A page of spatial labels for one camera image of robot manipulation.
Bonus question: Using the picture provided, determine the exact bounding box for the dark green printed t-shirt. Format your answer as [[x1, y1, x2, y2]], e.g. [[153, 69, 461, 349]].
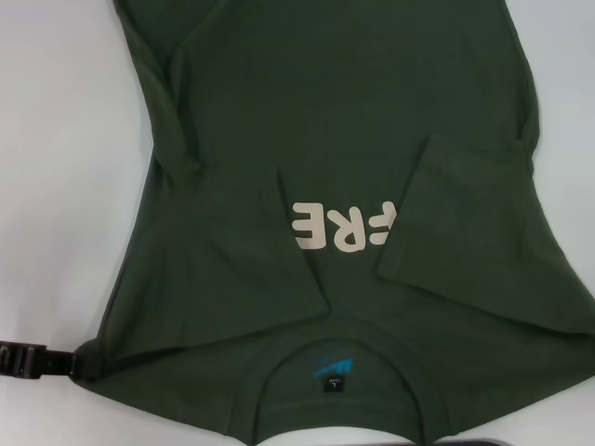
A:
[[76, 0, 595, 446]]

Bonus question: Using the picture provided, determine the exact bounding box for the dark rounded robot base edge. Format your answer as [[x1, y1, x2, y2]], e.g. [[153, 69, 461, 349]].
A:
[[444, 438, 514, 446]]

